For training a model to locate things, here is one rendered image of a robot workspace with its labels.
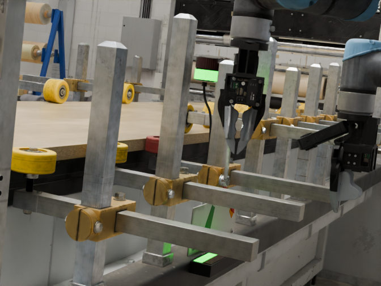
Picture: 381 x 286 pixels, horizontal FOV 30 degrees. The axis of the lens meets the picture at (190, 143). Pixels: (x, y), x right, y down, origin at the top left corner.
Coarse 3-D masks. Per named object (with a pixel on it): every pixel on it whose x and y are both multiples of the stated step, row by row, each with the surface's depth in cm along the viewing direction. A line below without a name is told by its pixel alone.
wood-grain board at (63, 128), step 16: (16, 112) 193; (32, 112) 198; (48, 112) 204; (64, 112) 211; (80, 112) 217; (128, 112) 240; (144, 112) 249; (160, 112) 259; (272, 112) 354; (16, 128) 156; (32, 128) 160; (48, 128) 163; (64, 128) 167; (80, 128) 172; (128, 128) 186; (144, 128) 191; (192, 128) 209; (208, 128) 215; (16, 144) 131; (32, 144) 134; (48, 144) 136; (64, 144) 139; (80, 144) 142; (128, 144) 160; (144, 144) 167
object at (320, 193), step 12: (192, 168) 163; (240, 180) 158; (252, 180) 157; (264, 180) 156; (276, 180) 155; (288, 180) 154; (276, 192) 155; (288, 192) 154; (300, 192) 152; (312, 192) 151; (324, 192) 150
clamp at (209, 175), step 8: (208, 168) 153; (216, 168) 155; (224, 168) 155; (232, 168) 160; (200, 176) 154; (208, 176) 154; (216, 176) 153; (208, 184) 154; (216, 184) 153; (232, 184) 161
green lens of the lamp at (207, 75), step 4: (196, 72) 156; (200, 72) 155; (204, 72) 154; (208, 72) 154; (212, 72) 154; (216, 72) 155; (196, 76) 156; (200, 76) 155; (204, 76) 154; (208, 76) 154; (212, 76) 154; (216, 76) 155; (208, 80) 154; (212, 80) 155; (216, 80) 155
